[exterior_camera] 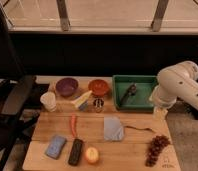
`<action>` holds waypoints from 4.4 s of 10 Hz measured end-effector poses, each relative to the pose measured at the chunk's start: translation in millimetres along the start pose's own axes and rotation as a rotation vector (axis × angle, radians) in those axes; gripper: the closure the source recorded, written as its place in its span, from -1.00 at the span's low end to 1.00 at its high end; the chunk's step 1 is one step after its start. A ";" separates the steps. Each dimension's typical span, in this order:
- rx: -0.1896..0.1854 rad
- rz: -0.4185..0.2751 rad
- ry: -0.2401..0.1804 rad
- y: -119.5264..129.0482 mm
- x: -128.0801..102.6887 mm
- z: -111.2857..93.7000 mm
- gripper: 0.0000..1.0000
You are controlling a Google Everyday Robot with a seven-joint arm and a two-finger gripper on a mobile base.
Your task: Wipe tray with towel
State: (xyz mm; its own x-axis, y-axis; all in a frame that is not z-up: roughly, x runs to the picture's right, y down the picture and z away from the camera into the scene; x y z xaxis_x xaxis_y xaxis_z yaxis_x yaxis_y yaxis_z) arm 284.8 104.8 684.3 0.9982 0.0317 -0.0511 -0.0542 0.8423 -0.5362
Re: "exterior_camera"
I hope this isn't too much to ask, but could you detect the small dark metal can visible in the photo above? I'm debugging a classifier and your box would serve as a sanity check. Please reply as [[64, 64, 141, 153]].
[[93, 98, 104, 113]]

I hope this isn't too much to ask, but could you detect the green plastic tray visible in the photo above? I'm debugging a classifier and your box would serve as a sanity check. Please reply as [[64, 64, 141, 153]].
[[112, 75, 157, 112]]

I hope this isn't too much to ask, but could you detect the black remote bar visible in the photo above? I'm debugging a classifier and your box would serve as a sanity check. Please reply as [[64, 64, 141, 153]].
[[68, 138, 83, 166]]

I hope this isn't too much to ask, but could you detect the dark object in tray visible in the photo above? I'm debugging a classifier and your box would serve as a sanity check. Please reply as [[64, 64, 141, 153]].
[[121, 83, 136, 104]]

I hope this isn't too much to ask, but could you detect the white cup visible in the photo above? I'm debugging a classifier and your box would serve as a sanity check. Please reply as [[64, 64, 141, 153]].
[[40, 92, 56, 112]]

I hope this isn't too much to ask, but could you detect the orange bowl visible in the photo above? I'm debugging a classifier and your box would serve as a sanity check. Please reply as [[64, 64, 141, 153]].
[[88, 79, 110, 97]]

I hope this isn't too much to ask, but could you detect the thin dark twig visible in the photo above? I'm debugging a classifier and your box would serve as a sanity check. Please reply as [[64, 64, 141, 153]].
[[123, 125, 156, 133]]

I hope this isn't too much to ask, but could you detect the blue-grey towel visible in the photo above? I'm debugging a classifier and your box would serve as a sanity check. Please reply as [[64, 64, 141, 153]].
[[104, 117, 124, 141]]

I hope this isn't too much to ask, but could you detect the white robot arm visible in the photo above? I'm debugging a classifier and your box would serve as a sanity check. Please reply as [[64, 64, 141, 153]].
[[151, 61, 198, 120]]

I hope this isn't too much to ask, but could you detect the bunch of dark grapes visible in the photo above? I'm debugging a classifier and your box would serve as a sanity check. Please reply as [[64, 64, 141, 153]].
[[145, 135, 170, 167]]

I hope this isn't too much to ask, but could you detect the black office chair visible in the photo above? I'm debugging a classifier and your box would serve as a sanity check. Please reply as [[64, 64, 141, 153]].
[[0, 6, 38, 171]]

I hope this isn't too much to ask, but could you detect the yellow round fruit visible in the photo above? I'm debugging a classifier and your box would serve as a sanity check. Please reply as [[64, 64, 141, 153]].
[[85, 147, 99, 164]]

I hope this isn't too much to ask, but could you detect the purple bowl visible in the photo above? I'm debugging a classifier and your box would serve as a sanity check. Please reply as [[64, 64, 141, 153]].
[[56, 77, 78, 97]]

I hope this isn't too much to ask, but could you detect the blue sponge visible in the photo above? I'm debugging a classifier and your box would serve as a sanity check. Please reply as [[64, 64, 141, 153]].
[[45, 135, 67, 159]]

